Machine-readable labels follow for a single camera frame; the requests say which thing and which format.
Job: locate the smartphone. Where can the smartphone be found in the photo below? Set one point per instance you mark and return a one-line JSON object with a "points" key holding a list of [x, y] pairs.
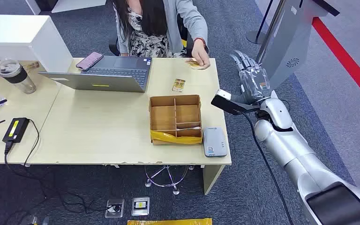
{"points": [[89, 61]]}

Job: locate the chrome stanchion post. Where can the chrome stanchion post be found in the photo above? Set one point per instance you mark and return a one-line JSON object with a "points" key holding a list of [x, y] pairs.
{"points": [[271, 29]]}

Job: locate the yellow plastic strip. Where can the yellow plastic strip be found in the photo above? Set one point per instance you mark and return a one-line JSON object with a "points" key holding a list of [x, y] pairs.
{"points": [[173, 138]]}

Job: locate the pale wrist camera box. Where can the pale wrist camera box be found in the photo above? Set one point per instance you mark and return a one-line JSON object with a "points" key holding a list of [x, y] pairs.
{"points": [[224, 94]]}

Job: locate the white furniture unit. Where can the white furniture unit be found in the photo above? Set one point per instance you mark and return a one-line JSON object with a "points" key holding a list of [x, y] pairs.
{"points": [[74, 4]]}

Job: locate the black stanchion post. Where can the black stanchion post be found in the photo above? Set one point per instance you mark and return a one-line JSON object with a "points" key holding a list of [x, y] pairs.
{"points": [[254, 37]]}

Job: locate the chrome stool base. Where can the chrome stool base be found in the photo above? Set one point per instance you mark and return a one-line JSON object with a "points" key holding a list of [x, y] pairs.
{"points": [[176, 190]]}

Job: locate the yellow plastic bag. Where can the yellow plastic bag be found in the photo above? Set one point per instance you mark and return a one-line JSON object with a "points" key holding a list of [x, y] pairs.
{"points": [[167, 222]]}

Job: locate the black power adapter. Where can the black power adapter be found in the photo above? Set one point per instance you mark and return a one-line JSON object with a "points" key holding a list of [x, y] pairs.
{"points": [[15, 130]]}

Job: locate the open floor socket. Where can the open floor socket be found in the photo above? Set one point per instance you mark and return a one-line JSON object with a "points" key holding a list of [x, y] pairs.
{"points": [[114, 208]]}

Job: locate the person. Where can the person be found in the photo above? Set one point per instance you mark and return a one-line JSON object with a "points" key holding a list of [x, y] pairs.
{"points": [[180, 18]]}

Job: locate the pale wooden desk leg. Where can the pale wooden desk leg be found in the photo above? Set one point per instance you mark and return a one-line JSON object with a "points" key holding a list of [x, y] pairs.
{"points": [[211, 178]]}

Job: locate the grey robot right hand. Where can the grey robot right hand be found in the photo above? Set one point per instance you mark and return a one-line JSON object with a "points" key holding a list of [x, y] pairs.
{"points": [[254, 82]]}

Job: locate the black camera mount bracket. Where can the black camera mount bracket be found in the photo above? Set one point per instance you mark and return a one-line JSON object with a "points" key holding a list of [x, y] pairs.
{"points": [[229, 107]]}

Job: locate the grey laptop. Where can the grey laptop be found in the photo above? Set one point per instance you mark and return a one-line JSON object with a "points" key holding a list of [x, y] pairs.
{"points": [[105, 82]]}

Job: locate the floor socket with yellow label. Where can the floor socket with yellow label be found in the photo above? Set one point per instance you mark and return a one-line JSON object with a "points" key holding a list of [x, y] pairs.
{"points": [[140, 206]]}

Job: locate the small brown packet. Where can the small brown packet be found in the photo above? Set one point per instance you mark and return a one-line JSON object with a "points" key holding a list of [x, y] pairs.
{"points": [[32, 66]]}

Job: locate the clear tumbler with lid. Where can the clear tumbler with lid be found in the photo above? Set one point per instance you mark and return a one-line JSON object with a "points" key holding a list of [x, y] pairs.
{"points": [[15, 76]]}

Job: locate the grey kiosk stand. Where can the grey kiosk stand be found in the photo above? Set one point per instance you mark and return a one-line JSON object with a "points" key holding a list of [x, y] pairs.
{"points": [[288, 40]]}

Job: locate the white stick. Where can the white stick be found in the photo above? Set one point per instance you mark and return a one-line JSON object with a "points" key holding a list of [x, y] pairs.
{"points": [[189, 128]]}

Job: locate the divided cardboard box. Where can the divided cardboard box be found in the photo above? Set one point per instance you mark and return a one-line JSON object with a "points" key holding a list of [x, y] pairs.
{"points": [[163, 118]]}

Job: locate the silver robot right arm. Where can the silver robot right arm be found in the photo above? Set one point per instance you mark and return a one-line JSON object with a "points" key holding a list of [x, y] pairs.
{"points": [[291, 149]]}

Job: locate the grey and yellow floor gadget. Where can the grey and yellow floor gadget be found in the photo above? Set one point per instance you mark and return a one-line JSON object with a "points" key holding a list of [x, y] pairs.
{"points": [[34, 220]]}

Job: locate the grey card reader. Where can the grey card reader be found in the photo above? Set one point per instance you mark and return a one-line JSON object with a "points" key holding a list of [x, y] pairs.
{"points": [[214, 143]]}

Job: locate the person's left hand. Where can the person's left hand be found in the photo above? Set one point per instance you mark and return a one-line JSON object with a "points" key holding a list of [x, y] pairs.
{"points": [[201, 54]]}

